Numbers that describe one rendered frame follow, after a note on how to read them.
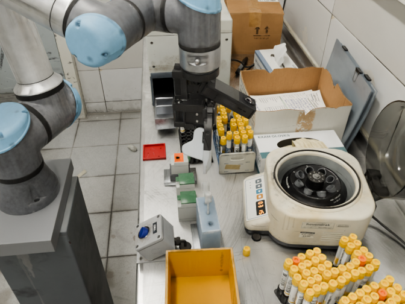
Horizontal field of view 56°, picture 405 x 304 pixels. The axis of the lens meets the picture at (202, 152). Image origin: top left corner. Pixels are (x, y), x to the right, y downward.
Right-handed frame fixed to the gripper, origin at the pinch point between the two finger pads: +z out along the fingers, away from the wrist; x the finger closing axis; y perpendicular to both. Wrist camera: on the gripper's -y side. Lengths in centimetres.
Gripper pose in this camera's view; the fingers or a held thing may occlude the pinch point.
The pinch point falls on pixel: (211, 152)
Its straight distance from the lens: 83.3
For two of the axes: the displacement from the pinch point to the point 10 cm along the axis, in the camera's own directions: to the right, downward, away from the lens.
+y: -9.9, -0.5, 1.0
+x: -1.1, 6.2, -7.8
